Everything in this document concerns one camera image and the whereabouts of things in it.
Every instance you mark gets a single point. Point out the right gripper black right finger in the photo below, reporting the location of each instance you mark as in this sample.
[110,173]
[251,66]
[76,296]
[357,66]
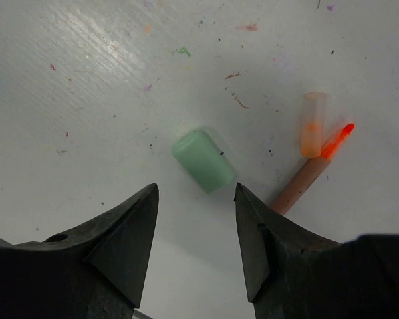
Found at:
[277,256]

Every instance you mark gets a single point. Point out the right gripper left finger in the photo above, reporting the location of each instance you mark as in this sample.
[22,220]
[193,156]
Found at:
[104,261]

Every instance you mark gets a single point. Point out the orange thin pen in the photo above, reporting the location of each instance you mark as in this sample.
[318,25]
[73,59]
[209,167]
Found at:
[310,171]

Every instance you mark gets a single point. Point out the green pen cap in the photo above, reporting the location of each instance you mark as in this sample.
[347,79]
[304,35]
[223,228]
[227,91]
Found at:
[204,162]

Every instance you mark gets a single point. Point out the orange translucent pen cap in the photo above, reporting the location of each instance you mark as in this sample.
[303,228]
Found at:
[312,124]

